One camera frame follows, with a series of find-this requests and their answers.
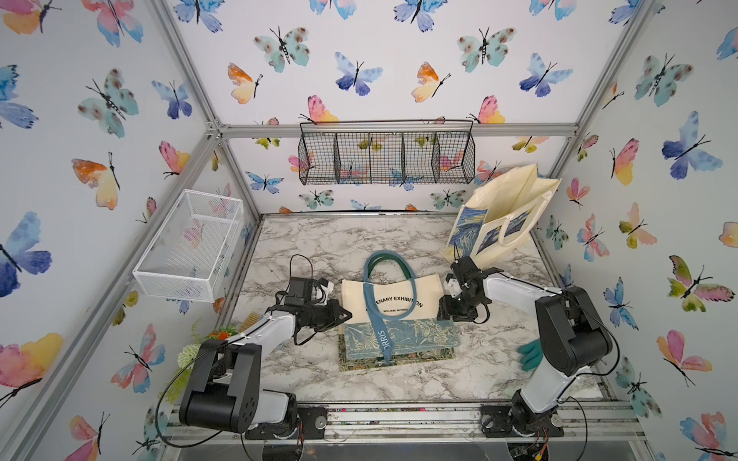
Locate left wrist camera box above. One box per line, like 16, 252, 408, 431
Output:
312, 278, 334, 305

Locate potted plant orange flowers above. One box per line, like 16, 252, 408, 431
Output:
160, 325, 239, 405

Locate wooden comb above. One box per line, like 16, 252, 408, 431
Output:
238, 312, 261, 332

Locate aluminium front rail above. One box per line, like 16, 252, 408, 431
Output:
163, 400, 647, 448

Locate green rubber glove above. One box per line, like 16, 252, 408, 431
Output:
517, 339, 544, 372

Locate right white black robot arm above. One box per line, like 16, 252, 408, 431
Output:
438, 250, 620, 437

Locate white mesh wall basket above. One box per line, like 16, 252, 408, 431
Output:
133, 189, 244, 303

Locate cream bag green handles floral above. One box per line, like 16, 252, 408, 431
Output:
337, 255, 457, 373

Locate cream bag starry night print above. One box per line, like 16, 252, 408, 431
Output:
441, 164, 561, 269

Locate cream bag blue floral pattern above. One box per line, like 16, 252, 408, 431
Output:
339, 250, 461, 364

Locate black wire wall basket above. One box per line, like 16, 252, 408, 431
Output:
291, 119, 476, 191

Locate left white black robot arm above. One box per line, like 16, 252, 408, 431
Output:
178, 276, 352, 444

